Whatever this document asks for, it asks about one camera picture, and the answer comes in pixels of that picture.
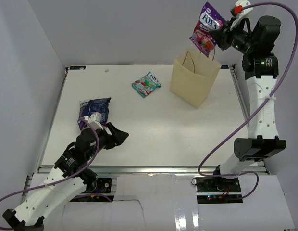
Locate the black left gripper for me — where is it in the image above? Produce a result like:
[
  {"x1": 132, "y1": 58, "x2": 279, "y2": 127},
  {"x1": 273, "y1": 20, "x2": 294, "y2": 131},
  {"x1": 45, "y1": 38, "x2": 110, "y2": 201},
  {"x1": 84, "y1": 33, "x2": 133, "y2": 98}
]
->
[{"x1": 86, "y1": 121, "x2": 129, "y2": 159}]

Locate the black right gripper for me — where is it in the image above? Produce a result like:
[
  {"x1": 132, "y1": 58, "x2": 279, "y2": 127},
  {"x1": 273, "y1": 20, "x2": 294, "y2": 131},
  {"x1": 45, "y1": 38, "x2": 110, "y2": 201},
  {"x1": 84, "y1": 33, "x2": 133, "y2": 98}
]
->
[{"x1": 210, "y1": 17, "x2": 256, "y2": 55}]

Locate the purple Fox's candy bag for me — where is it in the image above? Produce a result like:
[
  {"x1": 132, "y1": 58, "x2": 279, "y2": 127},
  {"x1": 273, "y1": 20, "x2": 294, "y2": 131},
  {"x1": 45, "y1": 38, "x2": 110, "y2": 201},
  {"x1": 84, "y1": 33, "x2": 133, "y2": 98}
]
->
[{"x1": 189, "y1": 2, "x2": 225, "y2": 57}]

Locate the teal Fox's candy bag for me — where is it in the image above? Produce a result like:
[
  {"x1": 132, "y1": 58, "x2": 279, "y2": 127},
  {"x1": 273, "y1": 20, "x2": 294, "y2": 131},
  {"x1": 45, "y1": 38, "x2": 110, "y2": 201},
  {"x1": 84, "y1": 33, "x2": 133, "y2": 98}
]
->
[{"x1": 131, "y1": 72, "x2": 161, "y2": 98}]

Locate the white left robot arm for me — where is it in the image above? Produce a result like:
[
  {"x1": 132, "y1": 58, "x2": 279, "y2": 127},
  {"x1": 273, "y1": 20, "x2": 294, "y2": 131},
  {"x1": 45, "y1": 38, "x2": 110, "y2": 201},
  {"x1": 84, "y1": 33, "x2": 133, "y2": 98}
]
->
[{"x1": 2, "y1": 122, "x2": 129, "y2": 231}]

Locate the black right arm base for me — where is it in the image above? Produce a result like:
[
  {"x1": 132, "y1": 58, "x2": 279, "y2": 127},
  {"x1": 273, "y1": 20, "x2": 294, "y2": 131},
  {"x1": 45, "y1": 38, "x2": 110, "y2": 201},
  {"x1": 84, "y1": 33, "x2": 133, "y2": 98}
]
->
[{"x1": 191, "y1": 177, "x2": 243, "y2": 205}]

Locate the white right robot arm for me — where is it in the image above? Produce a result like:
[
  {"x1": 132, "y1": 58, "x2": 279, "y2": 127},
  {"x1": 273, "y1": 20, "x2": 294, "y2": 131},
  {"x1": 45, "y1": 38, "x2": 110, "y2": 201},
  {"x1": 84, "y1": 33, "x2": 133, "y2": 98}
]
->
[{"x1": 211, "y1": 16, "x2": 286, "y2": 192}]

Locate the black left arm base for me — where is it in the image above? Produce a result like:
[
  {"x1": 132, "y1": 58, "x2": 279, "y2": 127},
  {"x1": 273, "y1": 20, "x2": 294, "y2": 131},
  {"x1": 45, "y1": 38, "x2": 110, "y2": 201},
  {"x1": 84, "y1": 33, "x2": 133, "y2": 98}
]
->
[{"x1": 72, "y1": 168, "x2": 113, "y2": 203}]

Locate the dark blue snack bag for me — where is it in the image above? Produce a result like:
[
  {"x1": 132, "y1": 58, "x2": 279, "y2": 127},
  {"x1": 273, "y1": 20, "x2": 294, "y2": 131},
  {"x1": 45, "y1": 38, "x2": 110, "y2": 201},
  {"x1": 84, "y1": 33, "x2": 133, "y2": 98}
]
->
[{"x1": 77, "y1": 97, "x2": 111, "y2": 130}]

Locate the beige paper bag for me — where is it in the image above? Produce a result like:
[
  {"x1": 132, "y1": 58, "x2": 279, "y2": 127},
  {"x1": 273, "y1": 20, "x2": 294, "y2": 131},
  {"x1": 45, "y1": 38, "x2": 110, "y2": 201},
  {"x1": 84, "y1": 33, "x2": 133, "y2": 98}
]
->
[{"x1": 170, "y1": 48, "x2": 222, "y2": 109}]

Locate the blue label sticker left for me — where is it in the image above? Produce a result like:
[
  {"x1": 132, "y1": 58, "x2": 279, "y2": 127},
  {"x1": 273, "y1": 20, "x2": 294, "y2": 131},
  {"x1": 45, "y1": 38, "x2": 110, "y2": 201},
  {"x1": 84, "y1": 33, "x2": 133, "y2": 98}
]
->
[{"x1": 69, "y1": 66, "x2": 86, "y2": 70}]

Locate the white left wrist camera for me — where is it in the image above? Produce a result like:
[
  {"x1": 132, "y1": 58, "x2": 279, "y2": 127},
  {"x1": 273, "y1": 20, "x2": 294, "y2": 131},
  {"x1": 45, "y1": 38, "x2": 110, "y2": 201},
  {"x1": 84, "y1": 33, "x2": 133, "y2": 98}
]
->
[{"x1": 84, "y1": 112, "x2": 106, "y2": 130}]

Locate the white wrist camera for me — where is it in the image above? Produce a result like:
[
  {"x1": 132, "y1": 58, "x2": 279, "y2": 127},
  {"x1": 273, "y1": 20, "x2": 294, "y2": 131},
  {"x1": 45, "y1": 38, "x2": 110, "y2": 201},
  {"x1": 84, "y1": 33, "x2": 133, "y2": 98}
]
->
[
  {"x1": 84, "y1": 112, "x2": 106, "y2": 130},
  {"x1": 230, "y1": 0, "x2": 253, "y2": 30}
]

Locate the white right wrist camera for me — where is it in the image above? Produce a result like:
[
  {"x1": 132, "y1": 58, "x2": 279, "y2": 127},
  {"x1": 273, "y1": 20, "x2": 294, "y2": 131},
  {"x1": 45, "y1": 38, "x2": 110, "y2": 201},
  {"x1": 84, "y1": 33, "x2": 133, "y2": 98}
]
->
[{"x1": 230, "y1": 0, "x2": 253, "y2": 30}]

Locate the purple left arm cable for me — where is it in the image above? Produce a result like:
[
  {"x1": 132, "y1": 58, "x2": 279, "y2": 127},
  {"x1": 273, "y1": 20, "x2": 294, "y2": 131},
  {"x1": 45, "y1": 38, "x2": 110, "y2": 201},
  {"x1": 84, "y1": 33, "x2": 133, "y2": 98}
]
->
[{"x1": 0, "y1": 119, "x2": 114, "y2": 229}]

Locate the aluminium table front rail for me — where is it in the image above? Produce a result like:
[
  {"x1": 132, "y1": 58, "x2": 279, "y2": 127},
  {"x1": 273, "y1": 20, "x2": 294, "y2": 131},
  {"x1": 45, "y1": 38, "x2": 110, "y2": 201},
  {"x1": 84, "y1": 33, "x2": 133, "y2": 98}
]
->
[{"x1": 38, "y1": 165, "x2": 266, "y2": 174}]

